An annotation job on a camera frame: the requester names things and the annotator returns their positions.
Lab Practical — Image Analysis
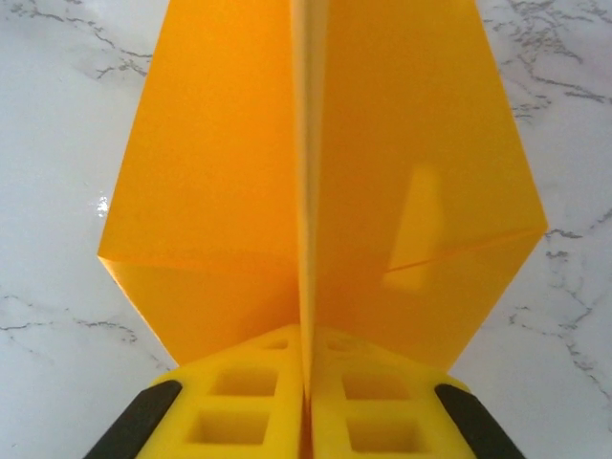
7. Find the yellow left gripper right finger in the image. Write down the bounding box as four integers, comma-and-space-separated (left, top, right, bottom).
309, 326, 527, 459

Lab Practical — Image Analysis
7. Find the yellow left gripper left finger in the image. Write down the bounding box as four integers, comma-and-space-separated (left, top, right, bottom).
85, 322, 308, 459

